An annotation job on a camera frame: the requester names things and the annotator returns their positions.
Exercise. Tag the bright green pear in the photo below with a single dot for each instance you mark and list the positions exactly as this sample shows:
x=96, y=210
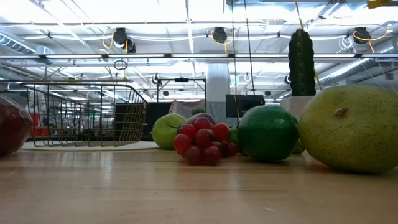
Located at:
x=164, y=132

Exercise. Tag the small green lime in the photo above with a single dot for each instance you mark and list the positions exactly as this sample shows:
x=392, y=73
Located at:
x=298, y=148
x=234, y=135

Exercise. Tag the speckled yellow-green pear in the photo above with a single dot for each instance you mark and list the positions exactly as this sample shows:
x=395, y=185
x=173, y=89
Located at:
x=351, y=130

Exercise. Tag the dark red pomegranate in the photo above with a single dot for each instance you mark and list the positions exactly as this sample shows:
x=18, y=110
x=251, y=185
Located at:
x=12, y=127

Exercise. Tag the green leafy plant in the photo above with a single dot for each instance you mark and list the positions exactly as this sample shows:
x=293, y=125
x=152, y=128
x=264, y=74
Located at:
x=199, y=111

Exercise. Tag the tan draped cloth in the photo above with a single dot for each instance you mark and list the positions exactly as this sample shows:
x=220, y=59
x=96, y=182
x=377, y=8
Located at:
x=186, y=107

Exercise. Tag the red grape bunch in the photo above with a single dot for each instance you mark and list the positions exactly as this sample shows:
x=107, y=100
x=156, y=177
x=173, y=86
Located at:
x=203, y=137

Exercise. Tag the black flat monitor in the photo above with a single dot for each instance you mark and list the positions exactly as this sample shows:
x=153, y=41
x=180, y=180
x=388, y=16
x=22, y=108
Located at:
x=242, y=104

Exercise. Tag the long ceiling light bar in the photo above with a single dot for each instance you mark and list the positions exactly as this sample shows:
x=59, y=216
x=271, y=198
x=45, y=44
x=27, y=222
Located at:
x=199, y=56

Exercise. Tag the large dark green lime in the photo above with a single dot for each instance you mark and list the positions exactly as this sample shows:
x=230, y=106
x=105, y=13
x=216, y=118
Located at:
x=267, y=133

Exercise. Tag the white plate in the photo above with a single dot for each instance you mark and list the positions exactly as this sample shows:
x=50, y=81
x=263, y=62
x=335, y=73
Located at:
x=93, y=148

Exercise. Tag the green artificial cactus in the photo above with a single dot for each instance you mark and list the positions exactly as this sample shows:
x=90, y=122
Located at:
x=301, y=62

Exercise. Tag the red storage bins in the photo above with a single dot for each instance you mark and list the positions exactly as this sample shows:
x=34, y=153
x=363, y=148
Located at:
x=38, y=124

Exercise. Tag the black rig frame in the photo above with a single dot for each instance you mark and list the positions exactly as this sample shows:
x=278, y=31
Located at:
x=182, y=79

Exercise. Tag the silver ceiling duct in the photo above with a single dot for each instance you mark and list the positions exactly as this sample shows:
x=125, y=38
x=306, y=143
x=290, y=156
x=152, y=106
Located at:
x=357, y=67
x=18, y=45

